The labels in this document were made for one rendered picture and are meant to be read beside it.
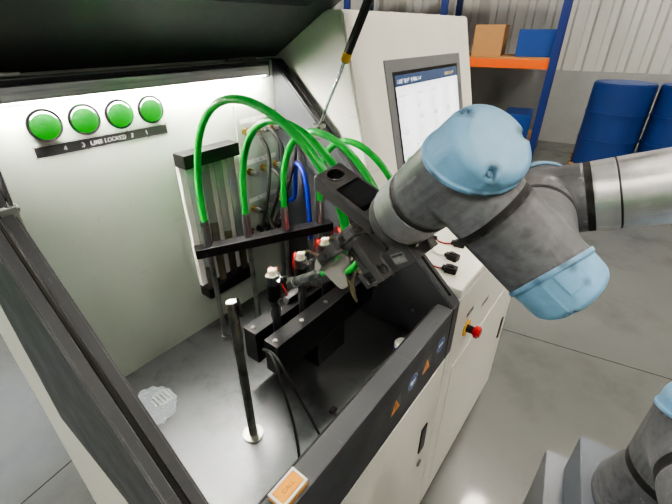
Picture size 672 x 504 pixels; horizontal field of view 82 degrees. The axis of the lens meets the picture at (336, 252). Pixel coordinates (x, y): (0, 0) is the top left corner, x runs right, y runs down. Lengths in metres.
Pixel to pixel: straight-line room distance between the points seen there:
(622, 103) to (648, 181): 4.72
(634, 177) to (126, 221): 0.81
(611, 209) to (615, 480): 0.43
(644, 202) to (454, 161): 0.22
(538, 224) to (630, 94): 4.85
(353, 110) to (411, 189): 0.62
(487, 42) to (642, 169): 5.40
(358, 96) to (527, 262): 0.69
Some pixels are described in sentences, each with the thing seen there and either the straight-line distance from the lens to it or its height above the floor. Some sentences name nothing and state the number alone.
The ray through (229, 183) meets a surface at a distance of 0.97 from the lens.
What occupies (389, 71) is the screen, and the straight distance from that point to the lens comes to 1.08.
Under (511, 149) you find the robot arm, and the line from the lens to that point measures 0.33.
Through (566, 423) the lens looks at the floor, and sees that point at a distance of 2.14.
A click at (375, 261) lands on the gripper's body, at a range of 0.48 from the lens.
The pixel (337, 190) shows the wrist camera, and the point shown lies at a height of 1.34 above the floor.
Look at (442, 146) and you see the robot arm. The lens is 0.32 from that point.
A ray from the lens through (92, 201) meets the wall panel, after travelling 0.85.
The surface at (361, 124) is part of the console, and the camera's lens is 0.95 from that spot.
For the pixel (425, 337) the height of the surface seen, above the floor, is 0.95.
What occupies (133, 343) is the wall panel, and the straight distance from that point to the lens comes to 1.00.
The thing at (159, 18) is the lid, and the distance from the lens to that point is 0.77.
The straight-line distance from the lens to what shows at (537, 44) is 5.78.
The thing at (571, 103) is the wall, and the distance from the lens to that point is 6.99.
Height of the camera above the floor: 1.51
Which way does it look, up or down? 30 degrees down
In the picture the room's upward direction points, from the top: straight up
